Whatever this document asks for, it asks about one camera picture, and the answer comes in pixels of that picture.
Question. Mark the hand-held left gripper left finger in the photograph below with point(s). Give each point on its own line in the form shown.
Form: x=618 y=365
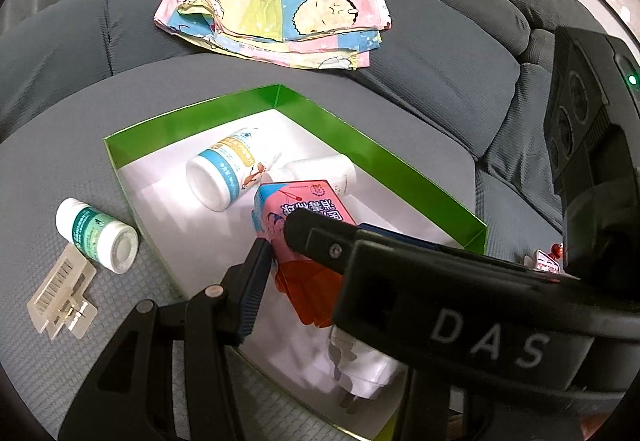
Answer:
x=250 y=291

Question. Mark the plain white bottle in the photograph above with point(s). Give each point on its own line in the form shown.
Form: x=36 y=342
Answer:
x=320 y=171

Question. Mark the pink orange carton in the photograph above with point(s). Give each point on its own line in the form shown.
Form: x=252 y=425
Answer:
x=280 y=216

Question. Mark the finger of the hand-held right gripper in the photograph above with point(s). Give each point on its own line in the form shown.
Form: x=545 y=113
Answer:
x=400 y=236
x=320 y=241

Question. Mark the green cardboard box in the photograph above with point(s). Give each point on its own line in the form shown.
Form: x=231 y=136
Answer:
x=170 y=191

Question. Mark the grey sofa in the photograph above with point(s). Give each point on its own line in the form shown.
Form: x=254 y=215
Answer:
x=450 y=71

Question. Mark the white bottle green label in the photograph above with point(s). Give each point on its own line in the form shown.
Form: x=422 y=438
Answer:
x=95 y=233

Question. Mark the small red toy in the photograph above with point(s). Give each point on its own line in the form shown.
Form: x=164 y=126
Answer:
x=547 y=263

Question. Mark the white bottle blue orange label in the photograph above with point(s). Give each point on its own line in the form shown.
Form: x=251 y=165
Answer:
x=225 y=171

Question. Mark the cartoon printed folded cloth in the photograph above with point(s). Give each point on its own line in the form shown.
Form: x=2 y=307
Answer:
x=280 y=11

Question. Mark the white plug adapter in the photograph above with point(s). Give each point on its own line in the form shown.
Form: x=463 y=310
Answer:
x=362 y=366

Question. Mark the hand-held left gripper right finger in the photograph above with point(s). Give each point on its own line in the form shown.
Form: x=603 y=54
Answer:
x=435 y=416

